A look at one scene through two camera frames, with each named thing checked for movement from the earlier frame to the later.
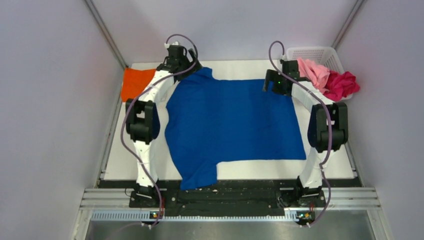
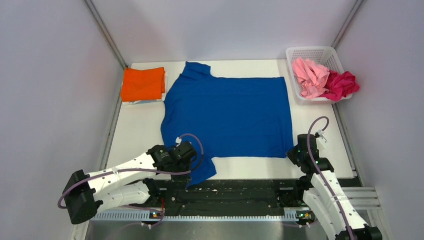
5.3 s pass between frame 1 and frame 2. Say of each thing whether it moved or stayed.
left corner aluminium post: stayed
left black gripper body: moved
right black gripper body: moved
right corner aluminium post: stayed
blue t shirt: stayed
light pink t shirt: stayed
